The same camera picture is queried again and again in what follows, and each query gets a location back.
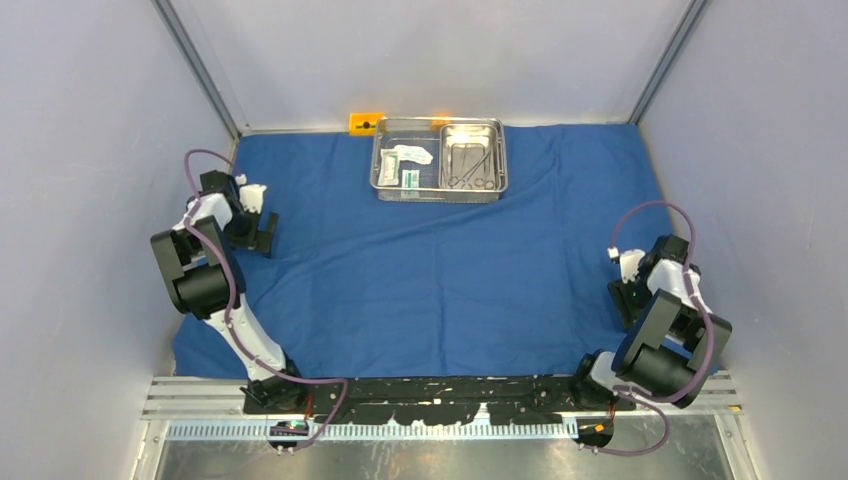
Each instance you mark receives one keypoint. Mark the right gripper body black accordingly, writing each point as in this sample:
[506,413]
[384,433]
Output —
[630,298]

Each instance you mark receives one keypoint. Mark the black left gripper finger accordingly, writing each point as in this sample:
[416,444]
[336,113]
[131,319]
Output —
[271,226]
[262,243]

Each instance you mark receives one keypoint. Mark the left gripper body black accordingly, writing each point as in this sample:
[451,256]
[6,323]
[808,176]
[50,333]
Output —
[241,230]

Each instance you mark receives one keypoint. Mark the blue surgical drape cloth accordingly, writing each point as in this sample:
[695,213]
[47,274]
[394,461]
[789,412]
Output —
[356,286]

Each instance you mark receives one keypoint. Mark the white sterile pouch packet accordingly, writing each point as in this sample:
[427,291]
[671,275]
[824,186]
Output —
[388,173]

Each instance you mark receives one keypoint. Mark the wire mesh instrument basket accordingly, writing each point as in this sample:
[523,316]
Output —
[392,131]

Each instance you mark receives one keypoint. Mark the green white small packet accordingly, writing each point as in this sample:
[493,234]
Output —
[410,179]

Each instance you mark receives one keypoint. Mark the clear plastic packet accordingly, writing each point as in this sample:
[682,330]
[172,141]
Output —
[413,153]

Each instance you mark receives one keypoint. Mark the steel surgical scissors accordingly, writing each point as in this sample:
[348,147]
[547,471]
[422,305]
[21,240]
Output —
[457,167]

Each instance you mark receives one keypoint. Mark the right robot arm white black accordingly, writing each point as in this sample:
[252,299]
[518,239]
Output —
[665,341]

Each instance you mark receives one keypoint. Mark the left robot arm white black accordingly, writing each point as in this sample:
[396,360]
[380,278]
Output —
[200,273]

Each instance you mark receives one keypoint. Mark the steel surgical forceps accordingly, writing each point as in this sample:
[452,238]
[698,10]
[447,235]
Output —
[477,176]

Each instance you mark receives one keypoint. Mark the large orange plastic block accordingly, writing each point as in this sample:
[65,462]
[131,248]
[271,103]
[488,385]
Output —
[364,123]

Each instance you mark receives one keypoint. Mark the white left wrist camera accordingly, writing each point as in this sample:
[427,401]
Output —
[251,195]

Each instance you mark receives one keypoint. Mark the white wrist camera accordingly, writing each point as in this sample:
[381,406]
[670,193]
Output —
[628,262]
[251,195]

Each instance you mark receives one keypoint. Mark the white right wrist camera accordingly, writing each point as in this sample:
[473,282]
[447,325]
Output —
[628,262]

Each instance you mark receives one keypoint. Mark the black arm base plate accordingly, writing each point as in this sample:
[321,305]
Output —
[514,400]

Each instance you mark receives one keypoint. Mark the aluminium front frame rail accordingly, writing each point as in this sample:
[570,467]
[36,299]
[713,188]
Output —
[193,408]

